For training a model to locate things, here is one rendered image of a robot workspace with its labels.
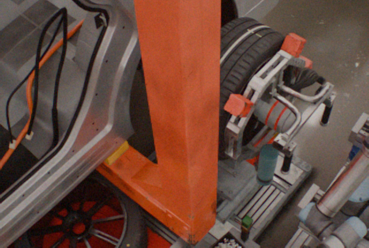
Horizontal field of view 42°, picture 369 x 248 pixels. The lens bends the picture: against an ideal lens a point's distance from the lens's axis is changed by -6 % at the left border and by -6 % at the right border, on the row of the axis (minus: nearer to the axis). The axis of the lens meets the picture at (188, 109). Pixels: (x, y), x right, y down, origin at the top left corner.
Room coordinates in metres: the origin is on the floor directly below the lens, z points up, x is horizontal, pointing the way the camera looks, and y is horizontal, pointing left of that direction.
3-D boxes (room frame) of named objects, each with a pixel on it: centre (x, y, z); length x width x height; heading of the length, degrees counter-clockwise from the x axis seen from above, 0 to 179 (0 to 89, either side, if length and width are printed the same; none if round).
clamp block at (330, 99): (1.39, -0.62, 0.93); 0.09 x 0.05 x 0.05; 47
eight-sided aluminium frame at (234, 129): (1.41, -0.36, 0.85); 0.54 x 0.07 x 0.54; 137
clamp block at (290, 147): (1.14, -0.39, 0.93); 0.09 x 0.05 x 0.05; 47
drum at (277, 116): (1.36, -0.41, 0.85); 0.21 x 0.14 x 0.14; 47
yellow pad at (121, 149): (1.34, 0.39, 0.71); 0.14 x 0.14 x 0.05; 47
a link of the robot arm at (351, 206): (0.85, -0.63, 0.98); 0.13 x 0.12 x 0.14; 34
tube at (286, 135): (1.25, -0.38, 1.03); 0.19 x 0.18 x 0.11; 47
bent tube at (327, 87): (1.39, -0.51, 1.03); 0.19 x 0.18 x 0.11; 47
